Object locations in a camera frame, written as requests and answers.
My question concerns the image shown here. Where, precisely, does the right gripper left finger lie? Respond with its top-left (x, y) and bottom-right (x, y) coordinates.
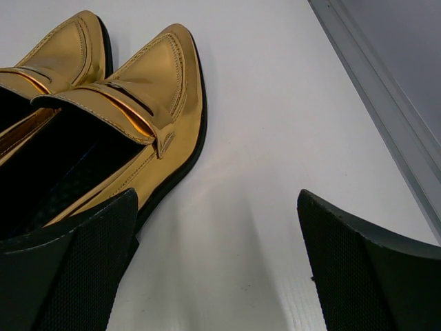
top-left (1, 188), bottom-right (138, 330)

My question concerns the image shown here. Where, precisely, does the aluminium rail frame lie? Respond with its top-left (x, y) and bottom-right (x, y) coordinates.
top-left (310, 1), bottom-right (440, 238)

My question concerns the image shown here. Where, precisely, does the gold shoe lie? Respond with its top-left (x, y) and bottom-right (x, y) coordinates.
top-left (0, 9), bottom-right (114, 163)
top-left (1, 23), bottom-right (207, 239)

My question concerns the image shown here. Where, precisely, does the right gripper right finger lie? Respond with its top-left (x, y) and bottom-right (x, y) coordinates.
top-left (297, 190), bottom-right (440, 330)

